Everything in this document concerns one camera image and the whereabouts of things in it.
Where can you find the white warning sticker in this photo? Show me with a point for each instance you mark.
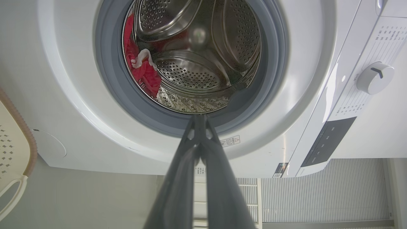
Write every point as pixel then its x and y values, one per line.
pixel 230 141

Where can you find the cream plastic laundry basket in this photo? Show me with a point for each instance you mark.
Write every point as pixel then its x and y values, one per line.
pixel 12 152

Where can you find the grey rubber door gasket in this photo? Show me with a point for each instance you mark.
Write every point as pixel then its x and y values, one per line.
pixel 270 63

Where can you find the red garment with white trim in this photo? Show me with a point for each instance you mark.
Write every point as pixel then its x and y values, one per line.
pixel 143 68

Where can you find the white slatted radiator panel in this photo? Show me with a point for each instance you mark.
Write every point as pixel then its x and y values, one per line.
pixel 324 190

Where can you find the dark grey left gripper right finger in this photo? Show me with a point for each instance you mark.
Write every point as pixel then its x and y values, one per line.
pixel 222 187

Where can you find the stainless steel washing machine drum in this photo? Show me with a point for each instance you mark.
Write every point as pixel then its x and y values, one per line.
pixel 206 57

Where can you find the white round filter cover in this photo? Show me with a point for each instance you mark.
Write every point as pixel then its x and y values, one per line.
pixel 51 147

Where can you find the black energy label sticker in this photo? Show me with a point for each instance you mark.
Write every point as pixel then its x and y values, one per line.
pixel 280 170

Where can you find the dark grey control panel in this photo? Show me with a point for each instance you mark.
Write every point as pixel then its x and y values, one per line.
pixel 329 141

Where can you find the white front-load washing machine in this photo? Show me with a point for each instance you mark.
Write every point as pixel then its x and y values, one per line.
pixel 318 105

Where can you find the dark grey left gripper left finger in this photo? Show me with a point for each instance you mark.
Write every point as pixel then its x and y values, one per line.
pixel 178 187

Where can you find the white round program dial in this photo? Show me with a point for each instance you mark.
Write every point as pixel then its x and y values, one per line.
pixel 375 78

